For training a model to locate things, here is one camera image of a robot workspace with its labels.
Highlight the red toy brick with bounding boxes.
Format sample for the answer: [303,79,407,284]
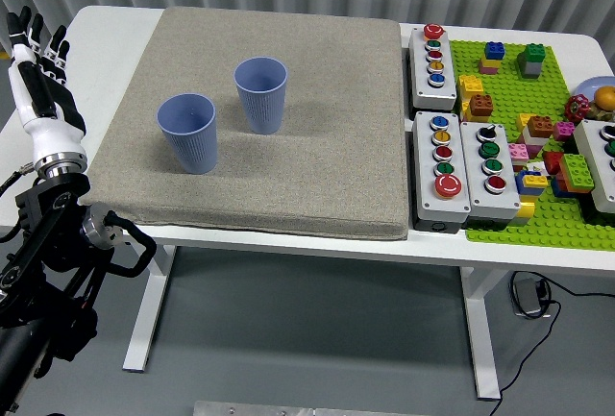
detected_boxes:
[542,151,564,176]

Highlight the white toy brick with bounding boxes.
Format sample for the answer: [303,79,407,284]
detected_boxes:
[519,128,550,149]

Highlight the magenta toy brick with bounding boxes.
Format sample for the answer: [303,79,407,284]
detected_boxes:
[552,120,577,143]

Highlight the orange toy brick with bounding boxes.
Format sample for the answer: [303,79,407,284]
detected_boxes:
[526,114,554,139]

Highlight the yellow cylinder toy piece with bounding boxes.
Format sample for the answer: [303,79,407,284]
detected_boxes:
[513,193,537,219]

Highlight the grey five-button control box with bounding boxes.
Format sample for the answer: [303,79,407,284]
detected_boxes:
[411,110,472,233]
[406,23,458,112]

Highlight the black power cable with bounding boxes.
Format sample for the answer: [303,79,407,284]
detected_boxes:
[489,271,615,416]

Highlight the green studded baseplate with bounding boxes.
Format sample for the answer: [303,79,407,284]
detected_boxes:
[446,38,615,250]

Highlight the grey-brown fabric mat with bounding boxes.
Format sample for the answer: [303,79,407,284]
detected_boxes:
[78,6,410,241]

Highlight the red valve wheel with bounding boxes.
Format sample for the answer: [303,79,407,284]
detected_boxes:
[564,93,590,123]

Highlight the brown toy brick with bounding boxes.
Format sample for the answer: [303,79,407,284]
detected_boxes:
[468,93,495,118]

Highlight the grey power adapter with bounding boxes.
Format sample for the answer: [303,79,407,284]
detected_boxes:
[509,277,552,319]

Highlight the light blue plate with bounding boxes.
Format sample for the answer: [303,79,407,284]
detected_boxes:
[574,76,615,110]

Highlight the grey four-button control box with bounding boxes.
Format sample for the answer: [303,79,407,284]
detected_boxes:
[459,120,522,231]

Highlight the grey control box black buttons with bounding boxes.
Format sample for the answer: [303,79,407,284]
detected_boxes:
[572,118,615,215]

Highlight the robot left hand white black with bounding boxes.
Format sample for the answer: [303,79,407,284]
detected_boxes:
[6,6,88,167]

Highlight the blue ribbed plastic cup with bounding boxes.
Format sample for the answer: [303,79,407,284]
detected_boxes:
[233,56,288,135]
[157,92,217,176]

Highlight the white table leg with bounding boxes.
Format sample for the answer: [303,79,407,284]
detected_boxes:
[458,265,502,401]
[122,242,177,372]

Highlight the large green toy brick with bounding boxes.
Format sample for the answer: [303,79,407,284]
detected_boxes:
[559,152,596,193]

